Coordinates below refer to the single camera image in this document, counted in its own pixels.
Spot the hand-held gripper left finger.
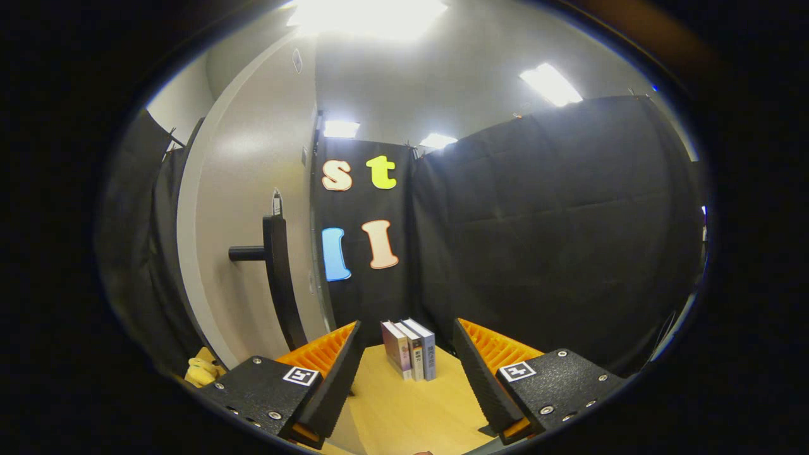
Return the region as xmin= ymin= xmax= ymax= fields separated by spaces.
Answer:
xmin=193 ymin=320 xmax=366 ymax=451

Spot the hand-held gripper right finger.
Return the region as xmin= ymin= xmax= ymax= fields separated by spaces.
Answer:
xmin=452 ymin=318 xmax=630 ymax=446

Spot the black door handle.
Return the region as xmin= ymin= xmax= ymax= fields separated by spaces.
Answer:
xmin=228 ymin=215 xmax=308 ymax=352

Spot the light grey cabinet door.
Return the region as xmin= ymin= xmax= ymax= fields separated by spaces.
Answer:
xmin=176 ymin=32 xmax=336 ymax=367

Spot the pink and purple book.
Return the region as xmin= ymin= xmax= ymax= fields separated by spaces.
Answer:
xmin=380 ymin=320 xmax=413 ymax=381

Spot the white spine book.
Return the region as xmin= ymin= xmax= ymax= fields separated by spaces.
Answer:
xmin=395 ymin=321 xmax=425 ymax=382

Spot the yellow plush toy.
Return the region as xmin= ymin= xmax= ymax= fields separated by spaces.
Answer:
xmin=185 ymin=346 xmax=227 ymax=388

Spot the black backdrop cloth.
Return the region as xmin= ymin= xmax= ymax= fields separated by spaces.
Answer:
xmin=95 ymin=95 xmax=707 ymax=380

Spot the long ceiling light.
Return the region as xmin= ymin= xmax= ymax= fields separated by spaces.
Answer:
xmin=520 ymin=62 xmax=583 ymax=107

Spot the large ceiling light panel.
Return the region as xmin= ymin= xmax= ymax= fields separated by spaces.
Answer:
xmin=284 ymin=0 xmax=449 ymax=40

